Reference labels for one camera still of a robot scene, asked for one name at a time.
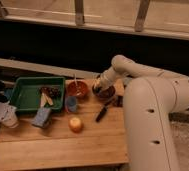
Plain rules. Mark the yellow apple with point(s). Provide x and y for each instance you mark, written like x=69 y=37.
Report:
x=75 y=124

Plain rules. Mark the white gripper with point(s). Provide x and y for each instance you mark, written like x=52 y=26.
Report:
x=106 y=79

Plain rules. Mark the blue plastic cup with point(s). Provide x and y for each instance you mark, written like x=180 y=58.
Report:
x=71 y=103

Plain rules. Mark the green plastic tray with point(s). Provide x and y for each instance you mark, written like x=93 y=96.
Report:
x=26 y=96

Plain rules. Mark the blue sponge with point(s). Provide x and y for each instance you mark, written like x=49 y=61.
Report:
x=42 y=117

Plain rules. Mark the orange bowl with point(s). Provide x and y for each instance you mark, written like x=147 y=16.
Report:
x=78 y=89

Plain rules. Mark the pale wedge pieces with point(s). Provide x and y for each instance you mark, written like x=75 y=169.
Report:
x=45 y=99

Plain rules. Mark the purple bowl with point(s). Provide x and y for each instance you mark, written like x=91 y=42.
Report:
x=106 y=94

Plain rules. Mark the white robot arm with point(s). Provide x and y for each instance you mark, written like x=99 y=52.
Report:
x=148 y=100

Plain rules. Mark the white spoon in bowl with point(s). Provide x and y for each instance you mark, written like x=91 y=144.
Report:
x=76 y=84

